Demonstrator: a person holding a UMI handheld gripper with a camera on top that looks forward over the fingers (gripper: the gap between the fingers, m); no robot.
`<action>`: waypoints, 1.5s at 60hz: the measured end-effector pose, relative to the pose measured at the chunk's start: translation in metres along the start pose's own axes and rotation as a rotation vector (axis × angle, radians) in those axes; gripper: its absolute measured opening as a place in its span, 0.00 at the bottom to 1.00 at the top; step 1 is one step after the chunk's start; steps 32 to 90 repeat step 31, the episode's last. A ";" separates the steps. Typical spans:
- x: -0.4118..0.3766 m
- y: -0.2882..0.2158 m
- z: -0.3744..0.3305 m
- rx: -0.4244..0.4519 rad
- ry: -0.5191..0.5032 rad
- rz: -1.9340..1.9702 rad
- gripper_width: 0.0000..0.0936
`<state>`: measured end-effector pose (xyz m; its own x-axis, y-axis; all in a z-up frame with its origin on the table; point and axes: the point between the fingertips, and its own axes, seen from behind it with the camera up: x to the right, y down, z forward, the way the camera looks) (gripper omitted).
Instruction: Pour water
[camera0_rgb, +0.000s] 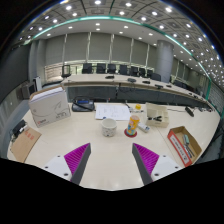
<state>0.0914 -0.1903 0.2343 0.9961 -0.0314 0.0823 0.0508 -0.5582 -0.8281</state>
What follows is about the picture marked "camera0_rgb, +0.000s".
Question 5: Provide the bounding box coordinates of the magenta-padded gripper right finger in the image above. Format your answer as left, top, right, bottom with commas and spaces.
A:
131, 142, 184, 186

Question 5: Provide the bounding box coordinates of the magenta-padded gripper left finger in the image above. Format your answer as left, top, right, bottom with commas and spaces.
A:
42, 142, 92, 186

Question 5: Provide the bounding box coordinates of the clear yellow-capped drink bottle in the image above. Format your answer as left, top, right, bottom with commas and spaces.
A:
126, 114, 141, 137

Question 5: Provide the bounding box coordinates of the open brown cardboard box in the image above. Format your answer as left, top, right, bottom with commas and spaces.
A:
166, 125, 203, 168

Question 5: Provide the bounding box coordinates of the white remote control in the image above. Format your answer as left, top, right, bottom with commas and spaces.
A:
137, 121, 151, 134

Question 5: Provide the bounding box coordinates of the white patterned paper cup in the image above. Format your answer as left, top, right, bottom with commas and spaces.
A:
101, 117, 118, 138

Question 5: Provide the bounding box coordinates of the white plastic organizer tray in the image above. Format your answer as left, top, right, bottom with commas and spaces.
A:
145, 102, 170, 128

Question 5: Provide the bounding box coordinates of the flat brown cardboard sheet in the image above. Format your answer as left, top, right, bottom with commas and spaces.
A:
9, 126, 43, 164

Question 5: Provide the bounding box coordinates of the black desk phone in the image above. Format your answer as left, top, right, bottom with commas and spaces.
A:
71, 96, 97, 113

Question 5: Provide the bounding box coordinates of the white cardboard box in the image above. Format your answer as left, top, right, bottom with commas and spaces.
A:
27, 85, 72, 128

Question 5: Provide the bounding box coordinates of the black desk microphone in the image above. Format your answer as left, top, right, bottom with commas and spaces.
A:
184, 105, 195, 118

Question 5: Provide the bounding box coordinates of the long curved conference desk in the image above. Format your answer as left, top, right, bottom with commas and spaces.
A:
61, 73, 209, 104

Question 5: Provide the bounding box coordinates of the row of black office chairs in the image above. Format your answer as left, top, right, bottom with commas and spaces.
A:
61, 62, 163, 82

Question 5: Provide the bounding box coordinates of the group of ceiling lights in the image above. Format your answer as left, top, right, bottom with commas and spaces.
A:
19, 0, 224, 88

